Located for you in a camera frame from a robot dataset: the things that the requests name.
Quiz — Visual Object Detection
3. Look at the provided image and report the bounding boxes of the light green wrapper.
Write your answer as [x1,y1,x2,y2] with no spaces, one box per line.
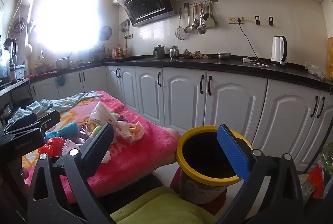
[90,126,103,139]

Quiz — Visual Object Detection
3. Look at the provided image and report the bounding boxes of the black kitchen countertop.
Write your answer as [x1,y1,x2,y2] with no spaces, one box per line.
[0,55,333,91]

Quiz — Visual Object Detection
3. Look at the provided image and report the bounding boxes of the pink printed blanket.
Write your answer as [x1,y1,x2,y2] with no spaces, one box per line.
[22,90,180,204]

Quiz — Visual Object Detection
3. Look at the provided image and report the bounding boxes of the white fluted paper cup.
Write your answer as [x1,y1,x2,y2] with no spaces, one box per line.
[61,139,84,156]
[101,150,113,163]

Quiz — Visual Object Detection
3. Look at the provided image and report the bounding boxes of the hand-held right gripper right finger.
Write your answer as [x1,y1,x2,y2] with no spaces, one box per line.
[217,124,305,224]

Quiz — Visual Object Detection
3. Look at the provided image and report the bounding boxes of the blue crumpled cloth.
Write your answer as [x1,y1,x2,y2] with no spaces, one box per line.
[45,121,80,140]

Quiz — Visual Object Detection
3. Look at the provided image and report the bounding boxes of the steel teapot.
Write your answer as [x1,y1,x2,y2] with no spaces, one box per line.
[169,45,180,59]

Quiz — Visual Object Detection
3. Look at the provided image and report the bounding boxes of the white electric kettle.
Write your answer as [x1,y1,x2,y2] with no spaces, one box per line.
[271,36,288,66]

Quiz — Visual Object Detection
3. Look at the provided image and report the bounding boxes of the red plastic bag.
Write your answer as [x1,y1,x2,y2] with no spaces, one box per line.
[308,165,326,200]

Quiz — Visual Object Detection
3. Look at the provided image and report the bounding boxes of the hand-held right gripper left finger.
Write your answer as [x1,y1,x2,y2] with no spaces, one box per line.
[27,123,115,224]

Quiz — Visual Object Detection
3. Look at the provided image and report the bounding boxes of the white base cabinets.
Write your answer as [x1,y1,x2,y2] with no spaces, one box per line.
[30,64,333,170]

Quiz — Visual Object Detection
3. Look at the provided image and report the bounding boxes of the person's left hand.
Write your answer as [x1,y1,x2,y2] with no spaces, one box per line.
[21,167,31,192]

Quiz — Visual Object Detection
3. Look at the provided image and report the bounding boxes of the kitchen window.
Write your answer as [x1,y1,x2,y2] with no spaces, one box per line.
[39,0,101,54]

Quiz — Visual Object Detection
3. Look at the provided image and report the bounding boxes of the steel stockpot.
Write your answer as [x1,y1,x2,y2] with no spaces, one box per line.
[56,57,71,71]

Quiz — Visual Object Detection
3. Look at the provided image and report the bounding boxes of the wooden cutting board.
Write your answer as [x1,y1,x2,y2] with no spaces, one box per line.
[326,36,333,79]

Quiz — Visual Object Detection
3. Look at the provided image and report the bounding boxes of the black power cable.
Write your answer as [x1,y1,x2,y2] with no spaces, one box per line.
[238,22,258,58]

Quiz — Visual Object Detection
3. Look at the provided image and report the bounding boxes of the round hanging strainer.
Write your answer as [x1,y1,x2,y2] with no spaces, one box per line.
[99,26,112,41]

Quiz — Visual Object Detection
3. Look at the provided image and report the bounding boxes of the white plastic container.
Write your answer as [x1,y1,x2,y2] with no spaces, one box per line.
[16,65,26,80]

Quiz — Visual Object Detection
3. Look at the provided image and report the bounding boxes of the red plastic wrapper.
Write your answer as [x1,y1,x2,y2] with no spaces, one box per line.
[38,137,65,157]

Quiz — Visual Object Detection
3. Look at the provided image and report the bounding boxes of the dark grey jug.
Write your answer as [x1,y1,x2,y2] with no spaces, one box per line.
[153,44,166,59]

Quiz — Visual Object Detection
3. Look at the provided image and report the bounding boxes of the yellow rimmed bin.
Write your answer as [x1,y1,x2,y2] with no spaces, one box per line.
[175,125,254,205]

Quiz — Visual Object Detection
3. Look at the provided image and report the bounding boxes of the clear plastic bag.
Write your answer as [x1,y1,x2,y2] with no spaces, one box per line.
[304,61,327,81]

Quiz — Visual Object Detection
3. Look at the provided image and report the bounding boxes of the white printed wrapper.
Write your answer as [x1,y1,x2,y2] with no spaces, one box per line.
[90,101,123,127]

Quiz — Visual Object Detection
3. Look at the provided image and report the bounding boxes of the green leafy vegetables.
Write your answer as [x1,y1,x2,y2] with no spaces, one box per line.
[320,143,333,170]

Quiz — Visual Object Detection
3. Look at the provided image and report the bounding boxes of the light blue cloth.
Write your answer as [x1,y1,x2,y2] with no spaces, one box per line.
[10,91,103,121]

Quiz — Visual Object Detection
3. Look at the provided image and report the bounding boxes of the dark bottle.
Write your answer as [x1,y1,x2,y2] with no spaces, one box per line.
[4,38,17,84]

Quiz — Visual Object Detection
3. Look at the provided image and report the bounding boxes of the purple foil wrapper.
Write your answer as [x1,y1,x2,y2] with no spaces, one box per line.
[78,124,92,140]
[112,113,128,123]

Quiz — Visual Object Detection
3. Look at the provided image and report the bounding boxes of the pile of brown ginger roots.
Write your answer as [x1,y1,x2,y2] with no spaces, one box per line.
[182,49,211,60]

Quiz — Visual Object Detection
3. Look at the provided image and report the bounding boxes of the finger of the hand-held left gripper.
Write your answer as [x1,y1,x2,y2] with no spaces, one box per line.
[10,110,61,134]
[4,113,38,134]

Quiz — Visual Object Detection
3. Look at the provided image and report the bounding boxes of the white orange snack bag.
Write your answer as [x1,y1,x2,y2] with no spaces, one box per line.
[109,120,145,145]

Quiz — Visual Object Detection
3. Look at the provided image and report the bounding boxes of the row of hanging kitchen utensils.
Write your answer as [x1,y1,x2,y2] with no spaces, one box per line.
[175,1,218,41]

